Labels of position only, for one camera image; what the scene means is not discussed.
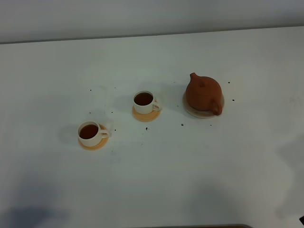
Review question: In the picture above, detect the brown clay teapot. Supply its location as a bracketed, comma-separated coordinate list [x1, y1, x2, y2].
[186, 73, 223, 116]

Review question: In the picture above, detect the orange coaster near teapot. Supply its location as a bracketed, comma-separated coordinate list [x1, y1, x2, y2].
[132, 107, 161, 122]

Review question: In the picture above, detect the white teacup near teapot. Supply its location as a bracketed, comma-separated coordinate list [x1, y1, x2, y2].
[133, 90, 162, 114]

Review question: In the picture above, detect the beige teapot saucer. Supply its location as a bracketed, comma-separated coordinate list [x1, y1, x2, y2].
[182, 92, 217, 119]

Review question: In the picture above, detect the orange coaster far left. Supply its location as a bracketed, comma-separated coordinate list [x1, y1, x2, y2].
[78, 124, 109, 152]

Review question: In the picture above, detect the white teacup far left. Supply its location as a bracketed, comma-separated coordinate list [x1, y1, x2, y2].
[77, 120, 112, 147]

